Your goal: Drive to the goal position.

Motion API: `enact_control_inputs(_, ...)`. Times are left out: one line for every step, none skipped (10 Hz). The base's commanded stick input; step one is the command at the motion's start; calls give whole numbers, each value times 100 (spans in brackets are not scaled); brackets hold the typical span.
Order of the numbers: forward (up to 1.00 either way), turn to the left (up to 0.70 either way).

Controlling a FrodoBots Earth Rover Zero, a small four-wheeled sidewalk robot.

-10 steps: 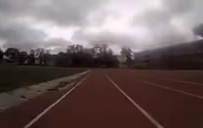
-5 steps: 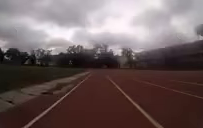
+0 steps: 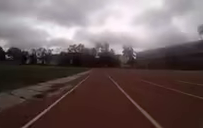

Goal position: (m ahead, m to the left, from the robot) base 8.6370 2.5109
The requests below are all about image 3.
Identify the row of trees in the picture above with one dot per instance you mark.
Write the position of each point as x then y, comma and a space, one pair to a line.
79, 56

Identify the red running track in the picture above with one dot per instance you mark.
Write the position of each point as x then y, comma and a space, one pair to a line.
95, 106

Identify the long grandstand building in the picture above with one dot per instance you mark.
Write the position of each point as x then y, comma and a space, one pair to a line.
179, 56

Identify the grey concrete kerb strip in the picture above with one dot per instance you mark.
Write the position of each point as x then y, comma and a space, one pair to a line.
25, 91

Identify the dark green grass field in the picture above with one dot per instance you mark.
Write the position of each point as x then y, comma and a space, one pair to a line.
19, 75

